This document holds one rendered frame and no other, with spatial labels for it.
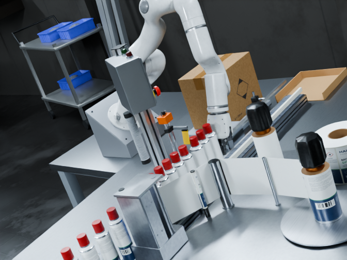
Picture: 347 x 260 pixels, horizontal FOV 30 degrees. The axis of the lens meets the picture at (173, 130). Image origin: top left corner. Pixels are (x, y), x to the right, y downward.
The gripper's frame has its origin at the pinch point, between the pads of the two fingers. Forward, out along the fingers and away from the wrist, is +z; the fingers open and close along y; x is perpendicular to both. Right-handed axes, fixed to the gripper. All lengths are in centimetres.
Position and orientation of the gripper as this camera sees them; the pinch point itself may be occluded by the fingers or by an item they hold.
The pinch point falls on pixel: (222, 150)
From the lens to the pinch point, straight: 264.7
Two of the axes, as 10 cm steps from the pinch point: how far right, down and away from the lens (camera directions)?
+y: 7.7, -0.2, -6.4
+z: 1.1, 9.9, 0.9
